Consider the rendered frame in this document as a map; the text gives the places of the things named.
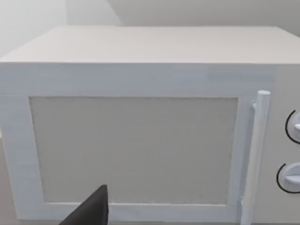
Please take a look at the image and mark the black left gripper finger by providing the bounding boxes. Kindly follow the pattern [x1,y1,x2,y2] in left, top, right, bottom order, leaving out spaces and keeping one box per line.
[58,184,110,225]

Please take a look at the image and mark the white microwave door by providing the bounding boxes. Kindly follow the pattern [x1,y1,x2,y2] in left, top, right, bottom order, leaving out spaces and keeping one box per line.
[0,62,278,223]

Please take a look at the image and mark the pale microwave oven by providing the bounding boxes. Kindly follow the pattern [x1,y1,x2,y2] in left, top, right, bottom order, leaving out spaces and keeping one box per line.
[0,26,300,225]

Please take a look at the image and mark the white microwave knob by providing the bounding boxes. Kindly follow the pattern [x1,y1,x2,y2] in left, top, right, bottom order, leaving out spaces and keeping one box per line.
[276,163,300,195]
[285,109,300,144]

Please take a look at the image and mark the white microwave door handle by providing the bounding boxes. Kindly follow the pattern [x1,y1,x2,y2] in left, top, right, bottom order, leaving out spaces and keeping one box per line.
[239,90,271,225]

